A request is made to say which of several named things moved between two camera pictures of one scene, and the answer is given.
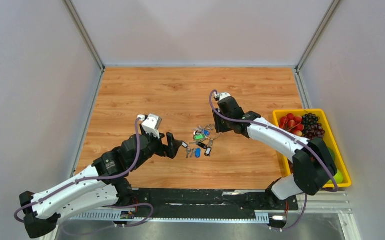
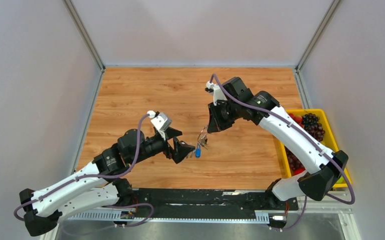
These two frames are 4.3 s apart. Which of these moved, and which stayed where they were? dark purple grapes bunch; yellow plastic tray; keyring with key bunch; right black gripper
Moved: keyring with key bunch; right black gripper
Stayed: dark purple grapes bunch; yellow plastic tray
